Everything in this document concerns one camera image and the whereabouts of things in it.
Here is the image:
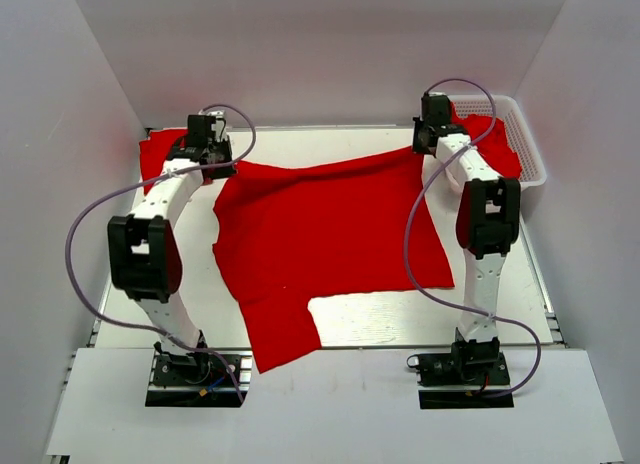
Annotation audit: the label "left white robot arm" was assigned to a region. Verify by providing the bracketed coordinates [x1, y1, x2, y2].
[107, 111, 235, 383]

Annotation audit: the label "red t shirts in basket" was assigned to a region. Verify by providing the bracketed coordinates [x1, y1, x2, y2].
[451, 104, 522, 179]

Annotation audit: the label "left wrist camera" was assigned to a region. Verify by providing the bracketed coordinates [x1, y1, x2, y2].
[199, 110, 227, 134]

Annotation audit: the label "red t shirt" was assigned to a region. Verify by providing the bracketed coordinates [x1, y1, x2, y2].
[212, 148, 454, 372]
[139, 128, 187, 181]

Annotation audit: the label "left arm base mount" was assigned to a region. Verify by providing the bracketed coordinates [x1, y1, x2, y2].
[145, 352, 253, 408]

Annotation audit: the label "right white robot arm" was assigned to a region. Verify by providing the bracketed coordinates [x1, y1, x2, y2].
[412, 92, 521, 344]

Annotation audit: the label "folded red t shirt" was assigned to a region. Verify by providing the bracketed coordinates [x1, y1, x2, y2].
[139, 128, 187, 181]

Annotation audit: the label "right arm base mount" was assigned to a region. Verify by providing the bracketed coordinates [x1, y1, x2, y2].
[406, 338, 514, 410]

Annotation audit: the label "white plastic basket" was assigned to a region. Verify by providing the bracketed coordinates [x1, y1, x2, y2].
[450, 95, 547, 189]

